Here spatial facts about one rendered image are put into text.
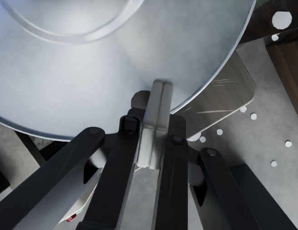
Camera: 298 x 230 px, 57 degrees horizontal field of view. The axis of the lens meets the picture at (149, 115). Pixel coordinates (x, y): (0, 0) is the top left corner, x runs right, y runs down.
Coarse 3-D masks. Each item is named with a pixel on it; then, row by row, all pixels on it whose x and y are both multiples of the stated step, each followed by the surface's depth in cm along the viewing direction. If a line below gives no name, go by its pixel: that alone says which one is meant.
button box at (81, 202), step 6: (96, 180) 51; (90, 186) 48; (84, 192) 45; (90, 192) 47; (84, 198) 44; (78, 204) 42; (84, 204) 43; (72, 210) 42; (78, 210) 42; (66, 216) 42
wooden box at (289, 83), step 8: (296, 32) 86; (280, 40) 89; (288, 40) 81; (296, 40) 73; (272, 48) 89; (280, 48) 84; (288, 48) 78; (296, 48) 74; (272, 56) 93; (280, 56) 87; (288, 56) 81; (296, 56) 76; (280, 64) 90; (288, 64) 84; (296, 64) 79; (280, 72) 93; (288, 72) 87; (296, 72) 81; (288, 80) 90; (296, 80) 84; (288, 88) 94; (296, 88) 87; (296, 96) 91; (296, 104) 94; (296, 112) 98
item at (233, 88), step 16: (240, 64) 22; (224, 80) 22; (240, 80) 22; (144, 96) 23; (208, 96) 22; (224, 96) 22; (240, 96) 22; (176, 112) 23; (192, 112) 23; (208, 112) 23; (224, 112) 23; (192, 128) 23
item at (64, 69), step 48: (0, 0) 22; (48, 0) 21; (96, 0) 21; (144, 0) 21; (192, 0) 21; (240, 0) 21; (0, 48) 23; (48, 48) 22; (96, 48) 22; (144, 48) 22; (192, 48) 22; (0, 96) 23; (48, 96) 23; (96, 96) 23; (192, 96) 22
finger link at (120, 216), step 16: (128, 128) 15; (128, 144) 14; (112, 160) 13; (128, 160) 13; (112, 176) 12; (128, 176) 12; (96, 192) 11; (112, 192) 11; (128, 192) 14; (96, 208) 10; (112, 208) 10; (80, 224) 9; (96, 224) 10; (112, 224) 10
